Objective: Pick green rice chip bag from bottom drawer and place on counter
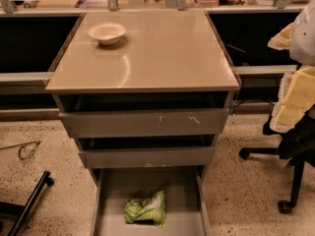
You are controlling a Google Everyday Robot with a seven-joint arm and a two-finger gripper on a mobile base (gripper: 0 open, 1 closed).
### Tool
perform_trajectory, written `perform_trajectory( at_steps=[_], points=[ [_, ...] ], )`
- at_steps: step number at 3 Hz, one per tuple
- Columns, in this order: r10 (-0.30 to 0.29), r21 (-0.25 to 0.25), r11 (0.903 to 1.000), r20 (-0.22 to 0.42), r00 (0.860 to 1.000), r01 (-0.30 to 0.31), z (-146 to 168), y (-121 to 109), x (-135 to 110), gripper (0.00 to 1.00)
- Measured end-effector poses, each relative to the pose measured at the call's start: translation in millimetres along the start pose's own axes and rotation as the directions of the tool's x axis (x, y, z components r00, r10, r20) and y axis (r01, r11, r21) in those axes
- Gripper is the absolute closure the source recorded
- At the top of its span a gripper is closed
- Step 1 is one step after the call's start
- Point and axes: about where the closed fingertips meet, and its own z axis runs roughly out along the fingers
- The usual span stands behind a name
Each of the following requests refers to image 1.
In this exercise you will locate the grey middle drawer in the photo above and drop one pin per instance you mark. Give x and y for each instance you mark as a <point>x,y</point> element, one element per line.
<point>158,151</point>

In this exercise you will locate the black chair base leg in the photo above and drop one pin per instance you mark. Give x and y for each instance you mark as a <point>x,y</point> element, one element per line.
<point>13,216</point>

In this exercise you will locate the grey drawer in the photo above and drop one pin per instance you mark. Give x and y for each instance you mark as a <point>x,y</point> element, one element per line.
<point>114,115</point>
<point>174,191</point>
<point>158,151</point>

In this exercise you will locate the grey drawer cabinet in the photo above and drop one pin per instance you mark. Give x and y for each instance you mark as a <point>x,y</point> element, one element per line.
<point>160,52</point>

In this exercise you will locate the black office chair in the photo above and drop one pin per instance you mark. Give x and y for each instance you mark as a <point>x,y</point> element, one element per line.
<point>298,146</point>

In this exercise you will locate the white paper bowl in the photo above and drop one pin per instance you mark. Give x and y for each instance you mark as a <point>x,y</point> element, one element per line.
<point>107,33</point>

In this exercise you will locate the grey top drawer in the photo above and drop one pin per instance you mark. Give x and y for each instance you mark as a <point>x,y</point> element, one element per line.
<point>114,115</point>

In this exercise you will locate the grey bottom drawer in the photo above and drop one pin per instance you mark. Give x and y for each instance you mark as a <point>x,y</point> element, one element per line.
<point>174,191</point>

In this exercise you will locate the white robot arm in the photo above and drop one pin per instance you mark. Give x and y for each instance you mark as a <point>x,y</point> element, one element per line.
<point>302,43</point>

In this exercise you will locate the green rice chip bag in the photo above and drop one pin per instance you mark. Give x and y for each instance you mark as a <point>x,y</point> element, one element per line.
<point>149,209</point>

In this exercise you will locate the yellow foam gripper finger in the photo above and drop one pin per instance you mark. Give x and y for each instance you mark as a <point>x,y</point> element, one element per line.
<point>281,41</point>
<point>296,97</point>

